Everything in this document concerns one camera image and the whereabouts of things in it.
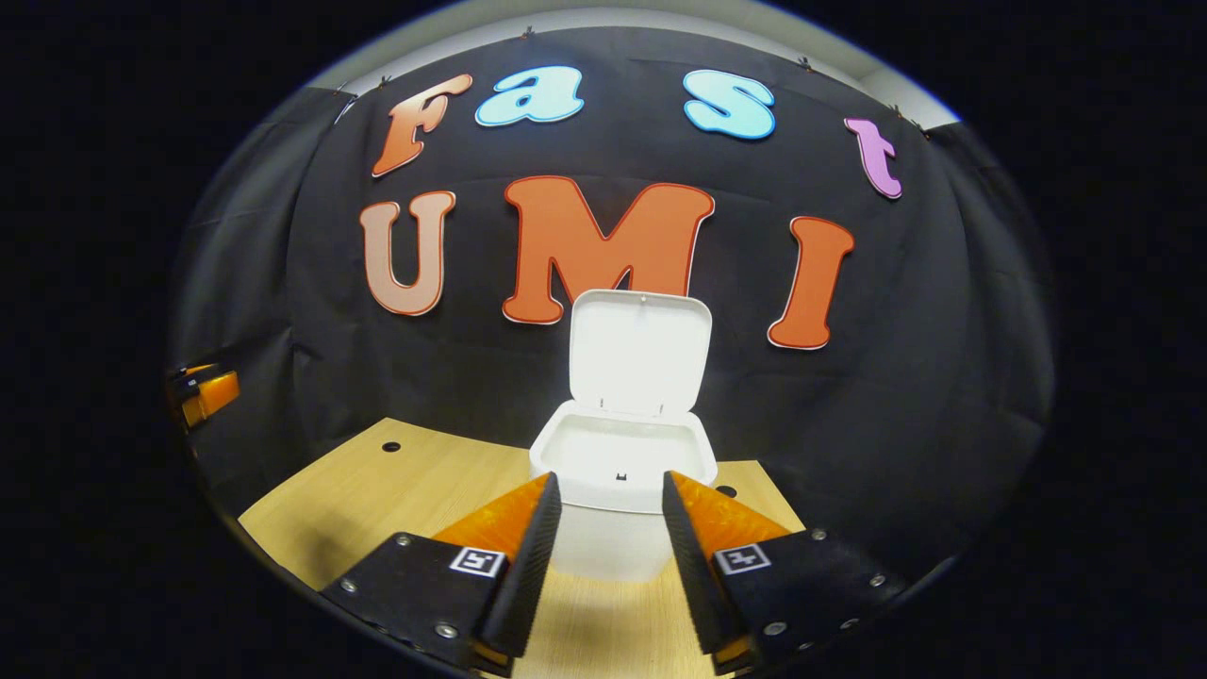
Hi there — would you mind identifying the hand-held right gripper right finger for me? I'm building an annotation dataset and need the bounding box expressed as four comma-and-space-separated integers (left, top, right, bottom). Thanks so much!
662, 471, 908, 676

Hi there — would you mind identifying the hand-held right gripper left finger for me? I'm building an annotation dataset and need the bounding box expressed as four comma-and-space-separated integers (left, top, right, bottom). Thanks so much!
321, 472, 563, 678

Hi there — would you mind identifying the white desktop garbage bin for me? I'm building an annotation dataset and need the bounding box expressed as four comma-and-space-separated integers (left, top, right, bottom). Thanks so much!
529, 289, 719, 584

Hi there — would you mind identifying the wooden desktop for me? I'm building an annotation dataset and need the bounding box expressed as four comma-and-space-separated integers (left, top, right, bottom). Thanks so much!
238, 418, 807, 679

